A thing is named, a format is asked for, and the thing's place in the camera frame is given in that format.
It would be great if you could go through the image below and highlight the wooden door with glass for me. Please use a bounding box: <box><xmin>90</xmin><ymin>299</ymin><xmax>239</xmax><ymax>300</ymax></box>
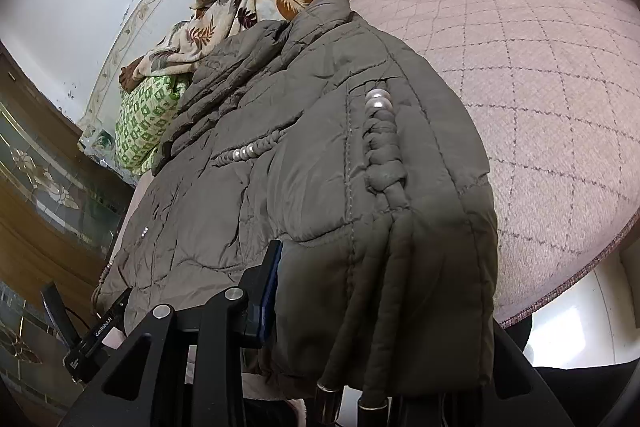
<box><xmin>0</xmin><ymin>42</ymin><xmax>136</xmax><ymax>427</ymax></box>

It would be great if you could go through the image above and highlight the green patterned pillow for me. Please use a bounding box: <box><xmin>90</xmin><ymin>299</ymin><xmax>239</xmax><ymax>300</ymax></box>
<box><xmin>115</xmin><ymin>73</ymin><xmax>193</xmax><ymax>172</ymax></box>

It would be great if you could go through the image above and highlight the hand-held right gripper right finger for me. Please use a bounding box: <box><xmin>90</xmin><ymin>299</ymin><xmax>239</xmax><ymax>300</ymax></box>
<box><xmin>492</xmin><ymin>318</ymin><xmax>576</xmax><ymax>427</ymax></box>

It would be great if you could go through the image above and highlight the grey hooded puffer jacket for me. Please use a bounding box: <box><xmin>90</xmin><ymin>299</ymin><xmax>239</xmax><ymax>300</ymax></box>
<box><xmin>92</xmin><ymin>0</ymin><xmax>501</xmax><ymax>427</ymax></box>

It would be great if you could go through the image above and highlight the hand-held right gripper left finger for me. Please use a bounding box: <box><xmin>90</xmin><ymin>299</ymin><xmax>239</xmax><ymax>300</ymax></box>
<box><xmin>59</xmin><ymin>239</ymin><xmax>283</xmax><ymax>427</ymax></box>

